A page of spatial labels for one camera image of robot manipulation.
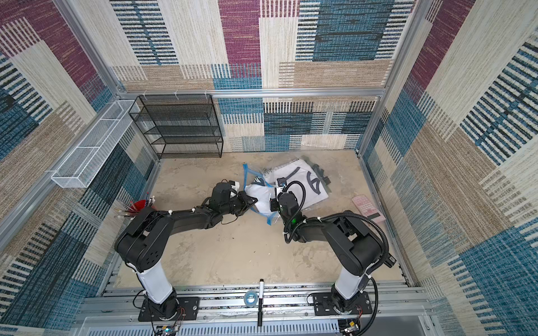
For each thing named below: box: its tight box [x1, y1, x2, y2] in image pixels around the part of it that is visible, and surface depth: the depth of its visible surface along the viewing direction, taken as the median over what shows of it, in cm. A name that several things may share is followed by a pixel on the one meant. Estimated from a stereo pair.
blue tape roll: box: [243, 289, 259, 308], surface depth 77 cm
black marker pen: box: [257, 278, 265, 327], surface depth 76 cm
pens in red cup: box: [114, 191, 157, 220], surface depth 89 cm
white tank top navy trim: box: [244, 158, 330, 217], surface depth 103 cm
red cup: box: [128, 199, 147, 213], surface depth 91 cm
